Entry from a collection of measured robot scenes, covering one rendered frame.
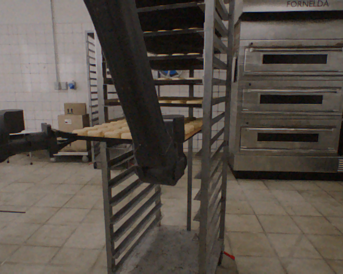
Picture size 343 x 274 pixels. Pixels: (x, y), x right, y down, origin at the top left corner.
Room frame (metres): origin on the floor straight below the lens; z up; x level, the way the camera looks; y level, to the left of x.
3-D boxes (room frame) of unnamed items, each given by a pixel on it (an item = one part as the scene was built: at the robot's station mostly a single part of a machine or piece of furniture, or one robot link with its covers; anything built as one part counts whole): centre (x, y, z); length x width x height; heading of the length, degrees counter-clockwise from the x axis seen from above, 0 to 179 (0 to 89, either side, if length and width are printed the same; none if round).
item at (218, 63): (1.25, -0.22, 1.23); 0.64 x 0.03 x 0.03; 160
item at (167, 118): (0.53, 0.01, 1.00); 0.12 x 0.09 x 0.12; 159
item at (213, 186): (1.25, -0.22, 0.60); 0.64 x 0.03 x 0.03; 160
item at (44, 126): (0.75, 0.39, 0.96); 0.07 x 0.07 x 0.10; 40
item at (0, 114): (0.68, 0.45, 1.00); 0.12 x 0.09 x 0.12; 162
